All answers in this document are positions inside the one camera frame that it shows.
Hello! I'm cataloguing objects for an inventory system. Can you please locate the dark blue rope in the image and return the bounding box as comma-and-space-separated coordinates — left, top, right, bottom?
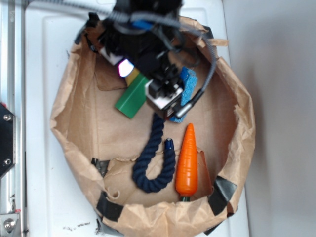
132, 112, 176, 193

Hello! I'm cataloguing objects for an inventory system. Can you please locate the blue sponge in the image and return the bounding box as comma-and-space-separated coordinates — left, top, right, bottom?
169, 66, 199, 123

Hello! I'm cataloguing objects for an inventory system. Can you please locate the aluminium frame rail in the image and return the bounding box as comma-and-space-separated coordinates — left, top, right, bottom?
0, 0, 28, 237

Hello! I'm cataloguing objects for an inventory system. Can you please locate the green rectangular block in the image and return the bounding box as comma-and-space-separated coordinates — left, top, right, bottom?
115, 74, 148, 119

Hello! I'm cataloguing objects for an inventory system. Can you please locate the black mounting bracket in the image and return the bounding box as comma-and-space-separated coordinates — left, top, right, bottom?
0, 102, 16, 179

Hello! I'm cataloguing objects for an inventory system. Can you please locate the yellow sponge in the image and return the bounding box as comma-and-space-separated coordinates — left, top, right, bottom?
125, 68, 140, 87

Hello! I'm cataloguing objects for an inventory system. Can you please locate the white plastic lid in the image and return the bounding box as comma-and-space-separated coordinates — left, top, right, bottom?
24, 0, 252, 237

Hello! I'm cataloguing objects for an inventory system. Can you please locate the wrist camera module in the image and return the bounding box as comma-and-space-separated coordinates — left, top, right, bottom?
149, 64, 182, 99

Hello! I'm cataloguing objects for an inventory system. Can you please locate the grey braided cable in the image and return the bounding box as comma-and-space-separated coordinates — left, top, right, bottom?
56, 0, 218, 119

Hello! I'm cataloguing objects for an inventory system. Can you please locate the brown paper bag tray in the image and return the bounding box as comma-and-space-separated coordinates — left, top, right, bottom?
50, 14, 256, 237

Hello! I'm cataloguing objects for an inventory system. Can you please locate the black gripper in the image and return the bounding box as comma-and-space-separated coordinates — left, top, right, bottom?
98, 0, 184, 120

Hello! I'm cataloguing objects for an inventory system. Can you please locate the orange toy carrot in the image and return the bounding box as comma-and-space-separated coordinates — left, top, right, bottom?
175, 123, 198, 202

